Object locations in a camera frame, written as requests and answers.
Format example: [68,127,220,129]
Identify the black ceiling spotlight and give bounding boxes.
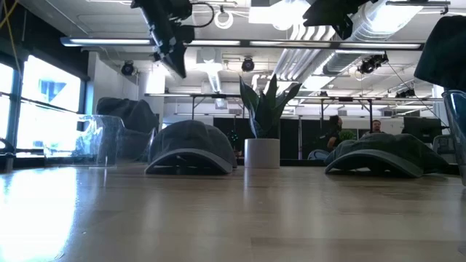
[356,53,390,76]
[120,60,136,76]
[241,56,256,73]

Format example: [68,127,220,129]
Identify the white round plant pot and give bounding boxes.
[244,138,281,169]

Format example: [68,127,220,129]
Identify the white coiled ring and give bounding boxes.
[213,5,234,30]

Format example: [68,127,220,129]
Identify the clear plastic bin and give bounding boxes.
[441,89,466,186]
[43,114,157,168]

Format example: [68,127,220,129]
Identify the black aluminium table frame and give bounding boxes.
[0,156,328,172]

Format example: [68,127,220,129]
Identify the green snake plant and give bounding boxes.
[239,74,303,140]

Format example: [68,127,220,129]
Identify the black monitor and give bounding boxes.
[402,116,443,145]

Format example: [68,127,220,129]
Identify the person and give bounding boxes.
[325,114,345,152]
[363,119,387,135]

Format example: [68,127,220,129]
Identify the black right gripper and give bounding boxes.
[304,0,368,40]

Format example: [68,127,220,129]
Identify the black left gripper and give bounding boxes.
[140,0,194,79]

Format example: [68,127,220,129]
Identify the white blue round object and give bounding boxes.
[307,148,331,161]

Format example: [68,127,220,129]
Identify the overhead light bar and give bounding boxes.
[60,35,426,52]

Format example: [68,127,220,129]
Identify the grey-blue denim baseball cap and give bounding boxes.
[95,96,160,162]
[144,119,238,175]

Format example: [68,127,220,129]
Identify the silver ventilation duct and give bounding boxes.
[322,0,425,76]

